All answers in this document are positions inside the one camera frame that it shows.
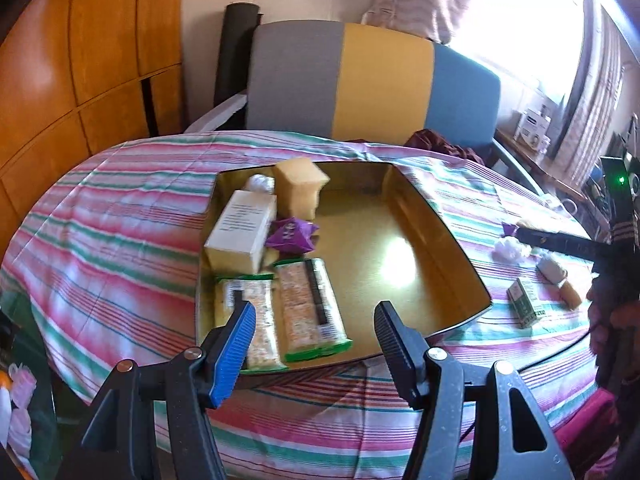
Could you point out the striped window curtain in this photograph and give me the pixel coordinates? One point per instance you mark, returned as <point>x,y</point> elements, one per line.
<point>585,125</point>

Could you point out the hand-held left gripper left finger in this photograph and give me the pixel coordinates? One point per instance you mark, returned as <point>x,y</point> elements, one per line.
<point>230,360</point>

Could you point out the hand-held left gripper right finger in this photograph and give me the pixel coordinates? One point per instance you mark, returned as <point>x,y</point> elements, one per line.
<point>395,350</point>

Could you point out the dark red cloth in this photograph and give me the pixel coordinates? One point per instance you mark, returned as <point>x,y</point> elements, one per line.
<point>435,141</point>

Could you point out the yellow sponge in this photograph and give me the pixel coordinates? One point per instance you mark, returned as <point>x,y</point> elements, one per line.
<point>297,187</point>
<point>571,294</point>

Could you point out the black rolled mat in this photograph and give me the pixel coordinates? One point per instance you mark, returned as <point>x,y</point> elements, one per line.
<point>235,50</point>

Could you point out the grey yellow blue chair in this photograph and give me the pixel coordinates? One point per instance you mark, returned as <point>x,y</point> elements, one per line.
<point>295,75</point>

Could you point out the wooden side table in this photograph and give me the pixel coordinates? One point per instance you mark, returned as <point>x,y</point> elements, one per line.
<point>530,157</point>

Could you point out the white plastic wad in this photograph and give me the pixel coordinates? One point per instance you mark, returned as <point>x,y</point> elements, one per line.
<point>260,183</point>
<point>509,249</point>

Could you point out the white box on shelf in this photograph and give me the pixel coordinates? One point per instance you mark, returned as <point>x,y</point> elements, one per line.
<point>532,125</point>

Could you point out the white cardboard box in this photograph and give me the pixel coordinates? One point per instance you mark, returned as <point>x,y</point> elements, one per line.
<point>240,225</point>

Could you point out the green edged snack bar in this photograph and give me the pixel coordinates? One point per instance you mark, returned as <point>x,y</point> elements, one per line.
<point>262,295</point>
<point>300,310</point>

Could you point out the pink wrapped pack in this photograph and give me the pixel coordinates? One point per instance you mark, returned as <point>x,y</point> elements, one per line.
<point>22,386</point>
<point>20,430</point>

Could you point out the person's right hand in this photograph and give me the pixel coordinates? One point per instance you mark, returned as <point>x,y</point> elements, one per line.
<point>615,320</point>

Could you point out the white plastic object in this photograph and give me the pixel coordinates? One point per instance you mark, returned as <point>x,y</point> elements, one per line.
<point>4,415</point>

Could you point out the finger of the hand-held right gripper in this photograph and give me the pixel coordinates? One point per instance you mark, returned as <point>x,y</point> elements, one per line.
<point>560,241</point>

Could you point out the striped tablecloth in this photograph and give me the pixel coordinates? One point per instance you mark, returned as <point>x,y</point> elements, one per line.
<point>110,220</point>

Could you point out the small green box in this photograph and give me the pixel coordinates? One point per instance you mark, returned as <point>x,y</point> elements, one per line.
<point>525,304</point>

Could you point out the pink cloth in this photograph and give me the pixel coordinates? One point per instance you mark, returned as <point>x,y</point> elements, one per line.
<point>585,420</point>

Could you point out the beige bandage roll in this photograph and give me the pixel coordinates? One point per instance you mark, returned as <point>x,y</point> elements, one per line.
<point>551,268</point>

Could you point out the gold metal tin tray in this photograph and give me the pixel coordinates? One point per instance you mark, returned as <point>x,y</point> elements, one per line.
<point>400,270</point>

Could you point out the purple snack packet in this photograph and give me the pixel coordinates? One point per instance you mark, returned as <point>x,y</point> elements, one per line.
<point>292,234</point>
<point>510,230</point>

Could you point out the orange fruit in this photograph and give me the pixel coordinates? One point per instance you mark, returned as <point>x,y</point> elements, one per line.
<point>4,379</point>

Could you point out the wooden cabinet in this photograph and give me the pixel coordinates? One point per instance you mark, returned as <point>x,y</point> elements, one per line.
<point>75,35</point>

